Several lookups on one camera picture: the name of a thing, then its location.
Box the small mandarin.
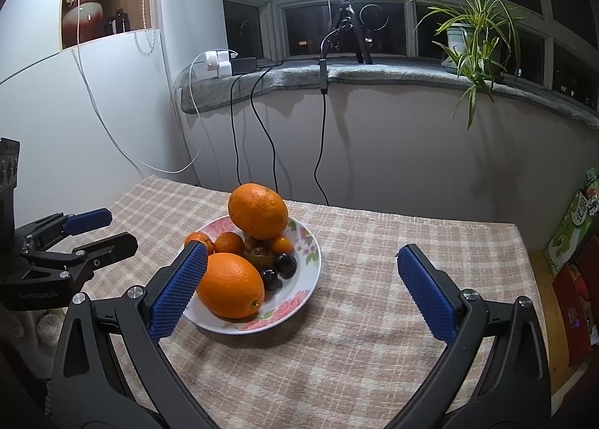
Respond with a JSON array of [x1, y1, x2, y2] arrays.
[[184, 231, 215, 256], [214, 231, 245, 256]]

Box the large orange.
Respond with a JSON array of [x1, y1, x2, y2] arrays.
[[196, 253, 265, 319]]

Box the green-brown plum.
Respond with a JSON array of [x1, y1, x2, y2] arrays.
[[244, 236, 275, 270]]

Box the white floral plate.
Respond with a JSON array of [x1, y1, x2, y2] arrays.
[[184, 217, 322, 336]]

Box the dark plum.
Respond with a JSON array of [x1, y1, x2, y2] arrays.
[[260, 269, 280, 292], [273, 253, 298, 279]]

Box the tiny orange kumquat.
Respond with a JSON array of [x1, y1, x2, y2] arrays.
[[269, 235, 294, 255]]

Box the red box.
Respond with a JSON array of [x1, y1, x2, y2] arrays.
[[552, 235, 598, 366]]

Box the plaid tablecloth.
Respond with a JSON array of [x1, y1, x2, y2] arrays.
[[70, 177, 545, 428]]

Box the green snack box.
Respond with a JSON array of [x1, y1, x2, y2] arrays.
[[543, 167, 598, 278]]

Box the white power adapters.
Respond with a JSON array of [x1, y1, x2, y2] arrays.
[[203, 50, 238, 78]]

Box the black power brick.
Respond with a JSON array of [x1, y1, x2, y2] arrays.
[[231, 57, 257, 76]]

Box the grey sill mat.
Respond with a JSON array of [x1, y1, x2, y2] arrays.
[[176, 58, 598, 131]]

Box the spider plant in pot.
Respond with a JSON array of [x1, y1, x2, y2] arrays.
[[414, 0, 527, 129]]

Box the white charging cable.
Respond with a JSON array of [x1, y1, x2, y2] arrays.
[[72, 0, 240, 176]]

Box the black cable left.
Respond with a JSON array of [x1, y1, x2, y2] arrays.
[[229, 75, 245, 188]]

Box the black cable middle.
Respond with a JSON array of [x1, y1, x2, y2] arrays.
[[249, 61, 285, 195]]

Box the black cable with adapter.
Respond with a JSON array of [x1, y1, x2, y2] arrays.
[[313, 2, 353, 206]]

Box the ring light tripod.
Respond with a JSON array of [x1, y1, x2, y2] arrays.
[[321, 0, 373, 65]]

